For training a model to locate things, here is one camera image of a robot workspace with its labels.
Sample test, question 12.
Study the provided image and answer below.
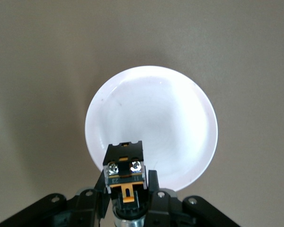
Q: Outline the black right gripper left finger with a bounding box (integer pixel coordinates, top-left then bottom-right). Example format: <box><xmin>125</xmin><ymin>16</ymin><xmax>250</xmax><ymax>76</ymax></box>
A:
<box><xmin>0</xmin><ymin>169</ymin><xmax>110</xmax><ymax>227</ymax></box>

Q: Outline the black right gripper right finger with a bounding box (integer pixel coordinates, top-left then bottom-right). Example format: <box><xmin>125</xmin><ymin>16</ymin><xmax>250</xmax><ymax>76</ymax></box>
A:
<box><xmin>145</xmin><ymin>169</ymin><xmax>242</xmax><ymax>227</ymax></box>

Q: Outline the orange black push-button switch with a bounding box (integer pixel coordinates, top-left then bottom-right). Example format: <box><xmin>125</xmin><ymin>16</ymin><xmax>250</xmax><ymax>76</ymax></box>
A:
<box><xmin>101</xmin><ymin>140</ymin><xmax>149</xmax><ymax>227</ymax></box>

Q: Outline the pale pink round plate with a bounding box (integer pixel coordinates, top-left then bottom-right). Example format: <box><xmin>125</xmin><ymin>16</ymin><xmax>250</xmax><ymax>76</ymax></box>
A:
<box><xmin>84</xmin><ymin>65</ymin><xmax>219</xmax><ymax>192</ymax></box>

